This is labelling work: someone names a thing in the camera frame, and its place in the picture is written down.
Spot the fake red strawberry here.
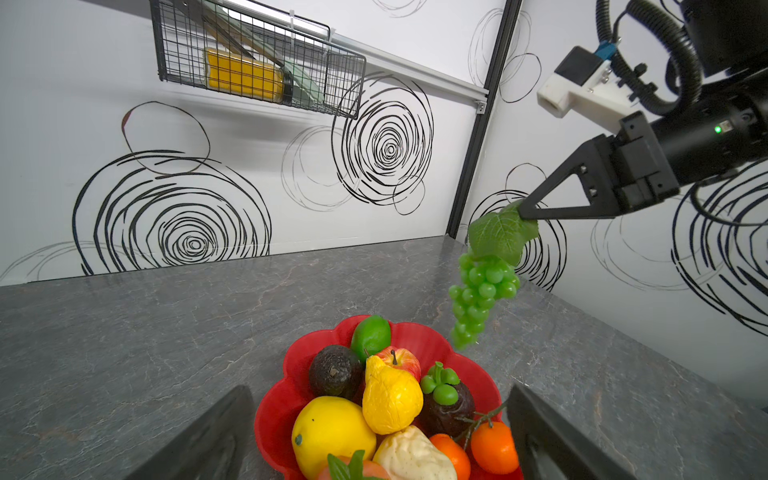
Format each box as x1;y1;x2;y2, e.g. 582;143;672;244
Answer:
316;450;390;480

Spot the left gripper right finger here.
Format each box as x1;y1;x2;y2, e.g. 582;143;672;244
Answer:
506;383;633;480

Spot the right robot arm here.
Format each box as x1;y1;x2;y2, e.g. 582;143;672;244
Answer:
518;1;767;220

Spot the small yellow fake fruit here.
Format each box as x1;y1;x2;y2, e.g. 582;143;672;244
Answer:
362;356;424;435

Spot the green fake lime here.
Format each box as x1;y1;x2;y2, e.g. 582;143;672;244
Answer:
350;315;392;363

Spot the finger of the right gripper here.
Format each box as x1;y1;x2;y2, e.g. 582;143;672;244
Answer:
518;135;621;220

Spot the black wire wall basket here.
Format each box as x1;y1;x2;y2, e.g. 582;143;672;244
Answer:
150;0;367;118

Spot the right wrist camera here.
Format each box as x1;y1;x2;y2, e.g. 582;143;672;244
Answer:
537;46;640;133

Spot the green fake grape bunch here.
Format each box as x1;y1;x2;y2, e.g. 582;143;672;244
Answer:
449;200;539;350

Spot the black fake avocado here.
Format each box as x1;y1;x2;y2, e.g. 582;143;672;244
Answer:
309;345;364;400

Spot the orange fake tomato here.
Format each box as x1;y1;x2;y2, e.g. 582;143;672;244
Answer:
430;434;471;480
470;422;520;475

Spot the fake red apple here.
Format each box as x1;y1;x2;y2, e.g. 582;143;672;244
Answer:
377;346;422;381

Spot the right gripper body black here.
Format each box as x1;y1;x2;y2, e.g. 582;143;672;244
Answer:
611;112;680;213

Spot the yellow box in basket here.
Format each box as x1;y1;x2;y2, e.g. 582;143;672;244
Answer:
205;48;285;103

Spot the red flower-shaped fruit bowl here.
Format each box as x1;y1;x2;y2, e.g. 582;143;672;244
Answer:
255;317;522;479

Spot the dark mangosteen with green calyx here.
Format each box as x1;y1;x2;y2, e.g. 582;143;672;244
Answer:
417;362;475;437

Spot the yellow fake lemon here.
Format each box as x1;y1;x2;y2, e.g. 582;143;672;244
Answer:
291;396;377;479

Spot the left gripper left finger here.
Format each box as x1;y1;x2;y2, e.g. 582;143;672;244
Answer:
128;385;255;479

